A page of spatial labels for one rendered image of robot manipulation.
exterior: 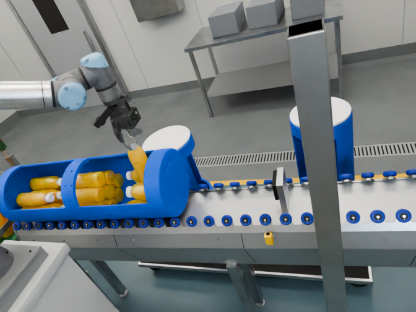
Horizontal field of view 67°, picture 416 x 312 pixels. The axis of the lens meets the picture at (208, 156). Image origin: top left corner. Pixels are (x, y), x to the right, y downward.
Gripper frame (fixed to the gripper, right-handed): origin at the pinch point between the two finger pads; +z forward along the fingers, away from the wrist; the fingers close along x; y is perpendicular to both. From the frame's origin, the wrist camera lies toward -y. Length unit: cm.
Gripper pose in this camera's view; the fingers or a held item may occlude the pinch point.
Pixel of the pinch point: (130, 143)
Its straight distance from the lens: 126.0
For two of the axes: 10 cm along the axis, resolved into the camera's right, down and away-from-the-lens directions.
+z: 2.8, 7.8, 5.7
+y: 9.4, -0.9, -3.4
